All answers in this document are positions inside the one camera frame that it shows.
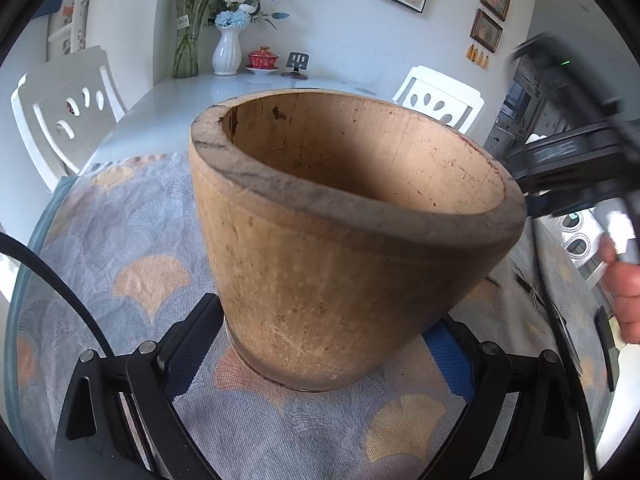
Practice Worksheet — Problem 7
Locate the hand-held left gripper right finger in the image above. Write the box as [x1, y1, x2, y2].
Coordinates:
[420, 316, 585, 480]

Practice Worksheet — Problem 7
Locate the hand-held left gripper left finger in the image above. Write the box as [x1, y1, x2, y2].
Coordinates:
[52, 294, 222, 480]

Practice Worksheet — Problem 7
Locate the black chopstick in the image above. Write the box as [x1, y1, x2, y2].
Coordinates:
[544, 301, 583, 377]

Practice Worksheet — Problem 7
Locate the wooden utensil holder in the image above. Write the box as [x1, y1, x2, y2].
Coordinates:
[188, 87, 530, 392]

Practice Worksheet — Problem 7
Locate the person's right hand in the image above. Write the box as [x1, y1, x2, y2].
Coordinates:
[597, 237, 640, 346]

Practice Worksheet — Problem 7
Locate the white chair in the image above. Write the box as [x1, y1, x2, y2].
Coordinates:
[11, 46, 129, 192]
[547, 207, 613, 286]
[392, 65, 485, 136]

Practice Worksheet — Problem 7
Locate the fan-patterned table mat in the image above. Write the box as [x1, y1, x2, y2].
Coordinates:
[10, 152, 623, 480]

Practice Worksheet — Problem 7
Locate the small framed picture with tassels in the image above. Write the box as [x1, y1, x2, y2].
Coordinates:
[469, 8, 504, 68]

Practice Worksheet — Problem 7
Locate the black flat device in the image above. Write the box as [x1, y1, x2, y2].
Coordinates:
[594, 307, 621, 392]

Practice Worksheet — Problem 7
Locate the black phone stand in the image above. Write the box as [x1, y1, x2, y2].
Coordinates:
[281, 52, 311, 80]

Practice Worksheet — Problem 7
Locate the glass vase with green stems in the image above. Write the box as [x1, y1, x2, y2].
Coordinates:
[165, 0, 236, 79]

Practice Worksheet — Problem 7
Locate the red lidded teacup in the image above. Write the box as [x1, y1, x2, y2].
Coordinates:
[245, 46, 282, 75]

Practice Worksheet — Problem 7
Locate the white vase with blue flowers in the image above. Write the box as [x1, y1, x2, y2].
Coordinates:
[207, 0, 291, 77]

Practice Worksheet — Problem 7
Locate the wall television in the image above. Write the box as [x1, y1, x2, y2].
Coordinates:
[505, 80, 528, 116]

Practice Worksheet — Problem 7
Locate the black cable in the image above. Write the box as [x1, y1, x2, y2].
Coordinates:
[0, 232, 117, 361]

